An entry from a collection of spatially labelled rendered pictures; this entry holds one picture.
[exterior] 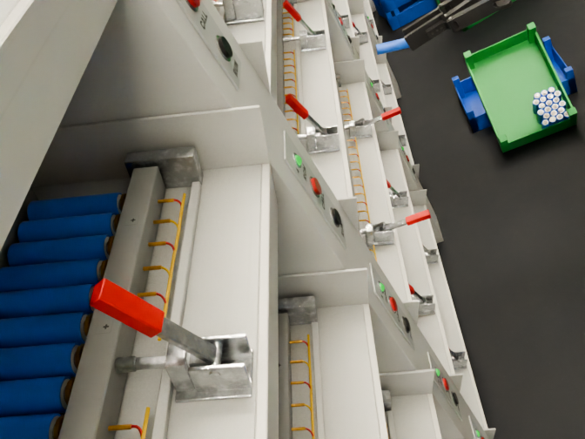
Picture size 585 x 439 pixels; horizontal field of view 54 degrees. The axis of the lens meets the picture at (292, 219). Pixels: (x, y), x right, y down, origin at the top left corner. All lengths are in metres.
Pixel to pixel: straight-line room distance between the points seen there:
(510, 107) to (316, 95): 1.01
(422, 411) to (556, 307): 0.73
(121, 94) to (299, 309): 0.25
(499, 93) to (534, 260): 0.55
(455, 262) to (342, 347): 1.00
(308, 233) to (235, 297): 0.16
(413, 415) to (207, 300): 0.41
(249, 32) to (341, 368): 0.34
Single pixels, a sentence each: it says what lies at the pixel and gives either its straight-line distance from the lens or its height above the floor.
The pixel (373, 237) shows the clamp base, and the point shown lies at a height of 0.57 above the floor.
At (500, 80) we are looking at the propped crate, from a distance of 1.82.
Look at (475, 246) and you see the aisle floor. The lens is 1.53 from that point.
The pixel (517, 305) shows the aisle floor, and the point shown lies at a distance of 1.41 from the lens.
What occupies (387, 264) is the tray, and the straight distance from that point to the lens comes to 0.84.
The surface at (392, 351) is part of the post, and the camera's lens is 0.64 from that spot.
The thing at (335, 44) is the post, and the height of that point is 0.64.
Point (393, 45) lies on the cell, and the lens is 1.06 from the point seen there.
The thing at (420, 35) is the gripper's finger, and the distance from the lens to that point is 1.05.
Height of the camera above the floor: 1.16
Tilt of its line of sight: 38 degrees down
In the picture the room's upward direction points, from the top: 36 degrees counter-clockwise
